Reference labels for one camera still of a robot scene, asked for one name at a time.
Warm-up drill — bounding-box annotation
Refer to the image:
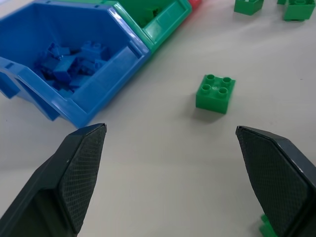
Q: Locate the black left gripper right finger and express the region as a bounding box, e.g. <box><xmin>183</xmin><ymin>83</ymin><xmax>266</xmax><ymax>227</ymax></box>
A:
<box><xmin>236</xmin><ymin>125</ymin><xmax>316</xmax><ymax>237</ymax></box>

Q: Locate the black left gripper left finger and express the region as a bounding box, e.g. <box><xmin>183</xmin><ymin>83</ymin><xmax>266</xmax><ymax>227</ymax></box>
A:
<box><xmin>0</xmin><ymin>123</ymin><xmax>108</xmax><ymax>237</ymax></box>

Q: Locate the green square toy brick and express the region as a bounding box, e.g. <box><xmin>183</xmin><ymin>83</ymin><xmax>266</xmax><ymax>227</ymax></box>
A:
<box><xmin>234</xmin><ymin>0</ymin><xmax>263</xmax><ymax>16</ymax></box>
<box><xmin>283</xmin><ymin>0</ymin><xmax>316</xmax><ymax>22</ymax></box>
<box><xmin>196</xmin><ymin>74</ymin><xmax>237</xmax><ymax>115</ymax></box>

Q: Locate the blue toy brick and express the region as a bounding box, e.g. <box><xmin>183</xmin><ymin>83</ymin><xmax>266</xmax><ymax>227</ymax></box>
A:
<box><xmin>80</xmin><ymin>40</ymin><xmax>104</xmax><ymax>59</ymax></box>
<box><xmin>46</xmin><ymin>42</ymin><xmax>71</xmax><ymax>59</ymax></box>
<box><xmin>75</xmin><ymin>57</ymin><xmax>96</xmax><ymax>76</ymax></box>
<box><xmin>52</xmin><ymin>54</ymin><xmax>81</xmax><ymax>83</ymax></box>

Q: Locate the blue plastic storage bin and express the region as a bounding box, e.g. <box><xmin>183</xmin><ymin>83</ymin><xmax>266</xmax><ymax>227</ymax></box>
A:
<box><xmin>0</xmin><ymin>0</ymin><xmax>151</xmax><ymax>128</ymax></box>

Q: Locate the green plastic storage bin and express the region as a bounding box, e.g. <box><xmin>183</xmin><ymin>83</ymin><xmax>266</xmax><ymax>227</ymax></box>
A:
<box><xmin>56</xmin><ymin>0</ymin><xmax>193</xmax><ymax>54</ymax></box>

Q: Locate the red plastic storage bin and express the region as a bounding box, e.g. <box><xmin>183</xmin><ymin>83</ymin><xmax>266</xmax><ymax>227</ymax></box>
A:
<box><xmin>188</xmin><ymin>0</ymin><xmax>202</xmax><ymax>11</ymax></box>

